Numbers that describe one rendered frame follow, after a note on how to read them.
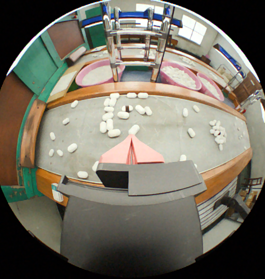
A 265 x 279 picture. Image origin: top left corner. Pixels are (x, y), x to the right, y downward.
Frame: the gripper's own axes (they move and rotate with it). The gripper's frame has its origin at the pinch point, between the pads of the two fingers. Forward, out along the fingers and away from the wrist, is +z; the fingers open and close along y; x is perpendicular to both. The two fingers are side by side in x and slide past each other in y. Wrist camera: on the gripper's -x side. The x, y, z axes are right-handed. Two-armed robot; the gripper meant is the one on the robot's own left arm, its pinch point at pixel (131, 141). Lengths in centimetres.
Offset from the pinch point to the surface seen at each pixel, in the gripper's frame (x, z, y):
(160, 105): -0.6, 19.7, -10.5
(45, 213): 95, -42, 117
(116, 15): -47, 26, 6
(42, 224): 93, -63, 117
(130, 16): -55, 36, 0
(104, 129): 4.2, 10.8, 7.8
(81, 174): 12.7, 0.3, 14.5
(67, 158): 11.6, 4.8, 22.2
